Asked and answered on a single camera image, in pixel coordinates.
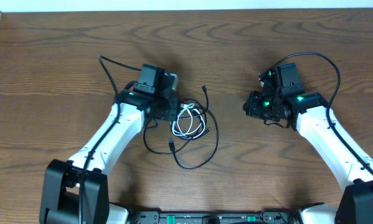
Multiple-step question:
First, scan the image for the white usb cable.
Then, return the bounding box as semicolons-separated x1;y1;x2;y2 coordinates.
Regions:
171;103;206;140

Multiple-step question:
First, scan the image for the black usb cable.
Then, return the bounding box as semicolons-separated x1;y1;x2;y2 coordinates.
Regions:
142;98;212;156
168;85;220;171

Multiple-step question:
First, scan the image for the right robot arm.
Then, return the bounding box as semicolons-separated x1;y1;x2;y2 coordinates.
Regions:
243;63;373;223

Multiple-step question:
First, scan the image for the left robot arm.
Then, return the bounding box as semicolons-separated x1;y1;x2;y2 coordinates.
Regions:
39;64;179;224

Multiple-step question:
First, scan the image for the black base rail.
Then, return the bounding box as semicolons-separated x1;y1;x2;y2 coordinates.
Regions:
110;203;324;224

